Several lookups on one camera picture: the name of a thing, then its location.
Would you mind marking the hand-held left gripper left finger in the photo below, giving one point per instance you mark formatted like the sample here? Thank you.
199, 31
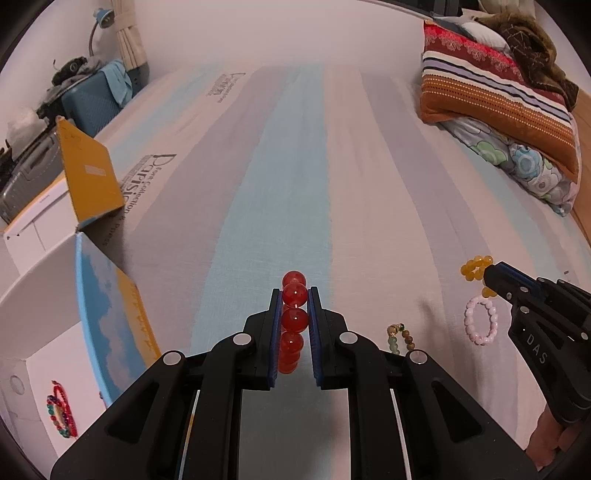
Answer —
274, 332

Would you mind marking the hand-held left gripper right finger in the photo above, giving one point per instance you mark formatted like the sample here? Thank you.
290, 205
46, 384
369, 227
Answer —
315, 332

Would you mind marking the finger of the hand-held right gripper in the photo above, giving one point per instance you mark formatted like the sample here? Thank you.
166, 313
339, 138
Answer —
531, 332
570, 295

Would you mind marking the white cardboard box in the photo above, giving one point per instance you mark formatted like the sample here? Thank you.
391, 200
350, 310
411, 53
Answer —
106, 300

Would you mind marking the person's right hand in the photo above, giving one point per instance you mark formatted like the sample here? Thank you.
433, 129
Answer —
547, 438

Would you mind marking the floral pillow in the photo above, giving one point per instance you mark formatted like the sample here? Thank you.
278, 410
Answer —
531, 166

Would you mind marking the wooden headboard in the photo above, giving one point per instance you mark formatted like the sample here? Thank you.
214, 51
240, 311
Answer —
582, 152

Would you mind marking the striped bed sheet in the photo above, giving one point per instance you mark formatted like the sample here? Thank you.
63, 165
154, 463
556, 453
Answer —
369, 184

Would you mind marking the striped red brown pillow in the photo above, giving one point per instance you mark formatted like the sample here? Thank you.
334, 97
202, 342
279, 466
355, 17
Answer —
498, 92

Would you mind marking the brown fleece blanket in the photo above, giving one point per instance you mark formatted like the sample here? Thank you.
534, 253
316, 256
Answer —
535, 50

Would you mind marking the white cabinet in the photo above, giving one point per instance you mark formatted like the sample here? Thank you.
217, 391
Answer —
41, 221

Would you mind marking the white pillow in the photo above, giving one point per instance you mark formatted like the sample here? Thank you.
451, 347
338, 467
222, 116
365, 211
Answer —
480, 32

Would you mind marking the grey suitcase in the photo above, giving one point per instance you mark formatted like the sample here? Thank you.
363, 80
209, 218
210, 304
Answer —
32, 180

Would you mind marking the blue suitcase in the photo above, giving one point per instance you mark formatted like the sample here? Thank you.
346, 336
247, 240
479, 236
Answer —
87, 106

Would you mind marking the light blue cloth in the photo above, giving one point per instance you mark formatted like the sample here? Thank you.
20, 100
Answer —
117, 81

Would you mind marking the dark window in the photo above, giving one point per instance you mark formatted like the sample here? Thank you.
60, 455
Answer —
443, 7

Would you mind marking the white plastic bag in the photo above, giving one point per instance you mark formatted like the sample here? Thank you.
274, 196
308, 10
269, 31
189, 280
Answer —
25, 127

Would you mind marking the beige curtain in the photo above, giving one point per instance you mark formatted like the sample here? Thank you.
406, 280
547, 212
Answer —
131, 37

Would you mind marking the black clutter pile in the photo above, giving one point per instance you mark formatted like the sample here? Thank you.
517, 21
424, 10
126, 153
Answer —
69, 76

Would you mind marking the blue desk lamp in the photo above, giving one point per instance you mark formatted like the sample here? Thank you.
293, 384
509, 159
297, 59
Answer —
104, 18

